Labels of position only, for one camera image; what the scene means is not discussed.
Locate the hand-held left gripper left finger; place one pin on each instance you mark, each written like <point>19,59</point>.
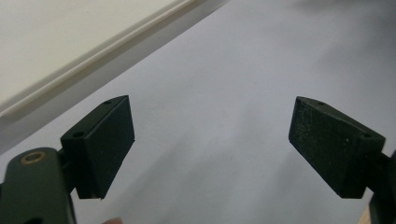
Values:
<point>104,149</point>

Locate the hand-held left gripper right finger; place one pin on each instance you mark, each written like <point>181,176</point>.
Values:
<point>333,146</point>

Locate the cream flat tray with rim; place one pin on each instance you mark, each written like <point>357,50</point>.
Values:
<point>62,37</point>

